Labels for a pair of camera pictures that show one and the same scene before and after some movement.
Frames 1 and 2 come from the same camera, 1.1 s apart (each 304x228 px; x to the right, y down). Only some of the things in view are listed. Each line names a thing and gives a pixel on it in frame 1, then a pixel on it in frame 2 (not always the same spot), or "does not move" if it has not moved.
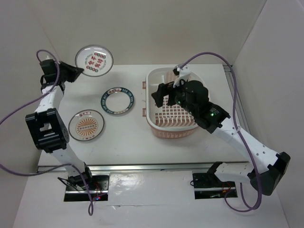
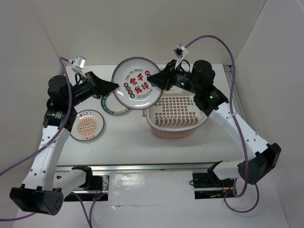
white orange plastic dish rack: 172,120 does not move
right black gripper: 163,89 → 163,79
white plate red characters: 95,60 → 135,91
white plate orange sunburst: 86,125 does not move
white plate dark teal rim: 118,100 does not move
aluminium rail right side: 228,71 does not move
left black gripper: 74,71 → 99,87
